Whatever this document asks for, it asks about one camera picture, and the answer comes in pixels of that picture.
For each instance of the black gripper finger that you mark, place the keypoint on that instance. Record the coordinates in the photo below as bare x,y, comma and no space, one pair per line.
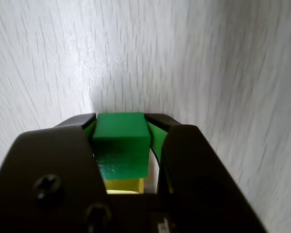
51,170
198,170

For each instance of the yellow wooden cube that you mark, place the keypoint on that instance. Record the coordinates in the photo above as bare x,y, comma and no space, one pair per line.
123,185

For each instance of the green wooden cube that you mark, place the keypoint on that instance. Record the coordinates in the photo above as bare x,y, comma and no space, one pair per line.
121,136

